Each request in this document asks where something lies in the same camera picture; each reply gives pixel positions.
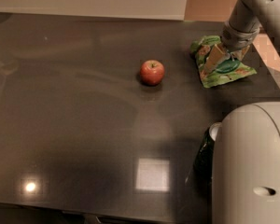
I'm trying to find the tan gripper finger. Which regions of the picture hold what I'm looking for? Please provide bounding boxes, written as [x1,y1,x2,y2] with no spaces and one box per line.
[203,43,230,73]
[239,45,250,61]

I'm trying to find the green soda can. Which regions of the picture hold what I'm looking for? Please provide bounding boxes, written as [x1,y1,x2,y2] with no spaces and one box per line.
[193,122,221,181]

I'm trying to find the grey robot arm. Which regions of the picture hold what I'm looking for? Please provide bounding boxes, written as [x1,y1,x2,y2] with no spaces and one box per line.
[212,0,280,224]

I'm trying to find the red apple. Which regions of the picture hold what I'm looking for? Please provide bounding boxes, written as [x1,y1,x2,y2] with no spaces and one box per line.
[140,60,165,86]

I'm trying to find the green rice chip bag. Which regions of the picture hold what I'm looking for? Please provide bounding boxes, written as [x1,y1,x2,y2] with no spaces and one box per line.
[189,35,257,88]

